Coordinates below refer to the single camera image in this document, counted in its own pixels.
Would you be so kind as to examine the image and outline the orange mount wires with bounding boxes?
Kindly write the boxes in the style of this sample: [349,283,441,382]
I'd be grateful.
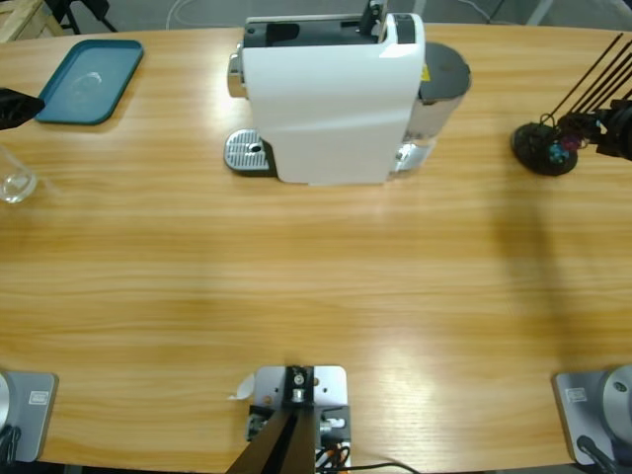
[315,442,348,468]

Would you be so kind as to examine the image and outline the black mount cable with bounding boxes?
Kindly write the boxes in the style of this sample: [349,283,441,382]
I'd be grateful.
[345,460,421,474]

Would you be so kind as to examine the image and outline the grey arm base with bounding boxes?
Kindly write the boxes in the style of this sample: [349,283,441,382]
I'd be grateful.
[551,363,632,466]
[0,370,59,464]

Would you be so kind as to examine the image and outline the black capsule holder with rods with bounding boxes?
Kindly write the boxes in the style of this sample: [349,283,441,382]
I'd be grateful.
[511,32,632,178]

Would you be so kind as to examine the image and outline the white tape tab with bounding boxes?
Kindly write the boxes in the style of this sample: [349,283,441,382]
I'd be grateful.
[226,373,257,402]

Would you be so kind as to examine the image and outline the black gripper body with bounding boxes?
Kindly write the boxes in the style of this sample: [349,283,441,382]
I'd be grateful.
[594,97,632,162]

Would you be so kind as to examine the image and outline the black chair legs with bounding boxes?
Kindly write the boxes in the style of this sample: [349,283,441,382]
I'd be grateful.
[51,0,119,36]

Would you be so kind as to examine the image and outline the teal plastic tray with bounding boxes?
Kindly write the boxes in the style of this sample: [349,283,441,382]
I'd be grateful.
[33,39,145,126]

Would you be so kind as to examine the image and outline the black base cable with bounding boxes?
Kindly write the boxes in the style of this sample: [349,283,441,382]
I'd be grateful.
[576,434,618,474]
[0,425,24,464]

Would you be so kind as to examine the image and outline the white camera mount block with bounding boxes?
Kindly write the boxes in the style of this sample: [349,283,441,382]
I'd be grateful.
[246,364,353,468]

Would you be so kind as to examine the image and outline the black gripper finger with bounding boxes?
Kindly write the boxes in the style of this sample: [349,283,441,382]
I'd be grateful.
[0,87,46,131]
[560,113,603,142]

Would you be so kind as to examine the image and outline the clear glass cup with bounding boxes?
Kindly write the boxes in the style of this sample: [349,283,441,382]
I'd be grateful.
[0,144,40,205]

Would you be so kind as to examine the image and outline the white capsule coffee machine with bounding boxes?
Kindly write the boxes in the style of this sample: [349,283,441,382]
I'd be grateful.
[224,0,473,189]

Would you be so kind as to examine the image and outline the grey metal leg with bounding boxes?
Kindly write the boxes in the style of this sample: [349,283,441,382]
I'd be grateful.
[525,0,555,26]

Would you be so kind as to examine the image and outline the dark camera mount post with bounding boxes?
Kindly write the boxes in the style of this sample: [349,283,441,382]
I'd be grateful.
[226,364,317,474]

